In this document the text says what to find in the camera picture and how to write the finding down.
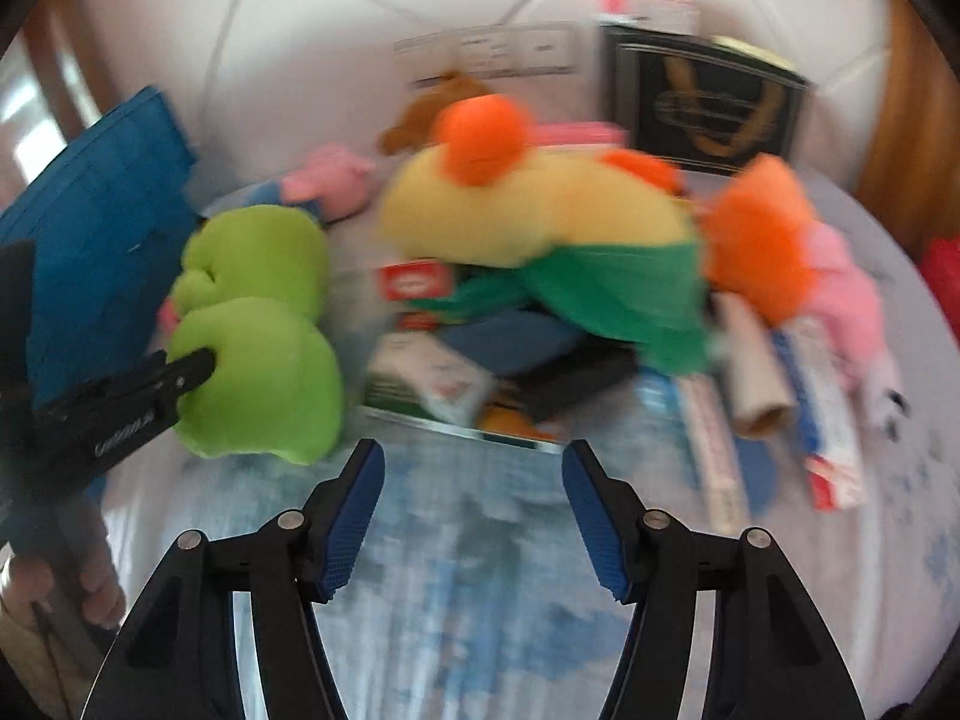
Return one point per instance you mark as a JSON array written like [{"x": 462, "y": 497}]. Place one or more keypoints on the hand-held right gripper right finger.
[{"x": 596, "y": 517}]

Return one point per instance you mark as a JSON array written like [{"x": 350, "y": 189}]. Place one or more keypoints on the pink white tissue box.
[{"x": 645, "y": 13}]

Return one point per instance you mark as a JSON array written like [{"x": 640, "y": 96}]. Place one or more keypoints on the white wall socket panel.
[{"x": 487, "y": 49}]

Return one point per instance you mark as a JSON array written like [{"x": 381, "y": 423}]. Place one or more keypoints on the small red white box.
[{"x": 416, "y": 285}]

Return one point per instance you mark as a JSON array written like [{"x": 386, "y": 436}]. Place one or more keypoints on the blue pig plush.
[{"x": 334, "y": 180}]

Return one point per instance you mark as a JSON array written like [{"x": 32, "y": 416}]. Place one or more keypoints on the black gift box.
[{"x": 712, "y": 112}]

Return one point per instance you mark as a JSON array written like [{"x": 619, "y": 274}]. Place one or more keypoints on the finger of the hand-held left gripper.
[{"x": 187, "y": 375}]

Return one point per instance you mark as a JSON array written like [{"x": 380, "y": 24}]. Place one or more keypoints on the dark blue pouch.
[{"x": 510, "y": 337}]

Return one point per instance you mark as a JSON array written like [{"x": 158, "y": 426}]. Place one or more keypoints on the blue plastic crate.
[{"x": 97, "y": 202}]

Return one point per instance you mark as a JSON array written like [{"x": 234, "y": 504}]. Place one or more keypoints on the person's left hand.
[{"x": 105, "y": 577}]

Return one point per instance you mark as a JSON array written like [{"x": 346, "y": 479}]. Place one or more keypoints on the yellow sponge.
[{"x": 750, "y": 51}]

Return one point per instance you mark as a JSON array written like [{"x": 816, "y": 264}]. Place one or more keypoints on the red plastic basket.
[{"x": 943, "y": 277}]

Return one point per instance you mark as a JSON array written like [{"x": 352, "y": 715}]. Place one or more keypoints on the blue flat disc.
[{"x": 759, "y": 472}]

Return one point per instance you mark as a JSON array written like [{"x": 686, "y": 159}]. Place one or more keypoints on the pink pig plush orange dress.
[{"x": 757, "y": 240}]

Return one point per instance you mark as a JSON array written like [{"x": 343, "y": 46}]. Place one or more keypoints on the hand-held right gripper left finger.
[{"x": 352, "y": 517}]

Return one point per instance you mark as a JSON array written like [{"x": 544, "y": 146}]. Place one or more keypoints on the wooden wall frame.
[
  {"x": 900, "y": 127},
  {"x": 67, "y": 75}
]

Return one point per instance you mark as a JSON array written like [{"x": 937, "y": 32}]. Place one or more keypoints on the cardboard tube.
[{"x": 757, "y": 375}]

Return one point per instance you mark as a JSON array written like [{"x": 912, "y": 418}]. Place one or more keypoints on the green frog plush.
[{"x": 255, "y": 360}]

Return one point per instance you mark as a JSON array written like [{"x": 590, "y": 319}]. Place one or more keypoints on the black flat item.
[{"x": 577, "y": 386}]

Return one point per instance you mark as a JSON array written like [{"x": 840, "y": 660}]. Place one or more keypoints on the small white plush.
[{"x": 889, "y": 390}]

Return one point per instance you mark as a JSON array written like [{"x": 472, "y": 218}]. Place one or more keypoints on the brown teddy bear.
[{"x": 409, "y": 127}]

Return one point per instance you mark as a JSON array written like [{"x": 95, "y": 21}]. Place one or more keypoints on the yellow green orange plush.
[{"x": 525, "y": 202}]

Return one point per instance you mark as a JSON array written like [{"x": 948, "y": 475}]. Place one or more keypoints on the orange flat item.
[{"x": 510, "y": 420}]

